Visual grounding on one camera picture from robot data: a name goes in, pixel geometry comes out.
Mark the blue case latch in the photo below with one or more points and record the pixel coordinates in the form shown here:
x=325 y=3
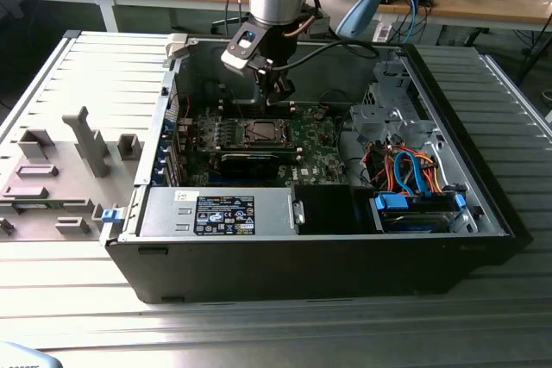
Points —
x=111 y=216

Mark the green RAM stick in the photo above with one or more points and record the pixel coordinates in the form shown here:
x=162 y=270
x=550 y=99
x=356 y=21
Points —
x=30 y=206

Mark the grey parts rack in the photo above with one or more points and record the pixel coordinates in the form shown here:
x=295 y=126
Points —
x=64 y=157

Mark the beige case latch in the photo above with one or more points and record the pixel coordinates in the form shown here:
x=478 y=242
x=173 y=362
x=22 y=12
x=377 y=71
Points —
x=177 y=45

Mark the RAM slot with white clips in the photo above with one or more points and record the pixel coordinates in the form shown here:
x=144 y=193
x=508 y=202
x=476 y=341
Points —
x=254 y=111
x=254 y=104

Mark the grey power supply unit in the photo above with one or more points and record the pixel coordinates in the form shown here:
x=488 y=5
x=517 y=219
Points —
x=164 y=213

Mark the green motherboard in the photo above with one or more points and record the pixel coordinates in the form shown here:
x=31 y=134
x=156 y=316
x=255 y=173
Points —
x=321 y=161

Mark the black grey PC case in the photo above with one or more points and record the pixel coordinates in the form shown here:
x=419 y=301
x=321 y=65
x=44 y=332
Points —
x=302 y=269

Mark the round silver coin battery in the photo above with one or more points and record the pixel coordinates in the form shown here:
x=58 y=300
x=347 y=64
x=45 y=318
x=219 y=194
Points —
x=318 y=114

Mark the black graphics card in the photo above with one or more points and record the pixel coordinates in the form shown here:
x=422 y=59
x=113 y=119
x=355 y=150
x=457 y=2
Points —
x=250 y=165

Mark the pale grey rounded device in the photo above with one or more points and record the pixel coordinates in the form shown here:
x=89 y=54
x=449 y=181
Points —
x=21 y=357

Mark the hard disk in blue carrier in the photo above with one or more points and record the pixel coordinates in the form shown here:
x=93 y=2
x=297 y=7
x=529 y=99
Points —
x=390 y=203

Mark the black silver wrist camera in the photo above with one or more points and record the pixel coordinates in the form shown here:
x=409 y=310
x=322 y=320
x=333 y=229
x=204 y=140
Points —
x=243 y=47

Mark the grey metal drive cage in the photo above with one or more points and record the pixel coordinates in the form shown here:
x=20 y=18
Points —
x=371 y=116

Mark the black plastic shroud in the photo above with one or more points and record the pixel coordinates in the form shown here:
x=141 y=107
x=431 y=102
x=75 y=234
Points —
x=328 y=208

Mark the thin metal locking lever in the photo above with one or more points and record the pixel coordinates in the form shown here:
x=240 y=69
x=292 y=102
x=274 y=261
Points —
x=238 y=106

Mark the silver green CPU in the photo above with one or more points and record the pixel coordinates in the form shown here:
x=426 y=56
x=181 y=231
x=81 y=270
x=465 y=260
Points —
x=265 y=130

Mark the CPU socket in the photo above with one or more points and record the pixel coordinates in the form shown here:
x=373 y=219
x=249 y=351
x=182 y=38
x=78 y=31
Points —
x=246 y=143

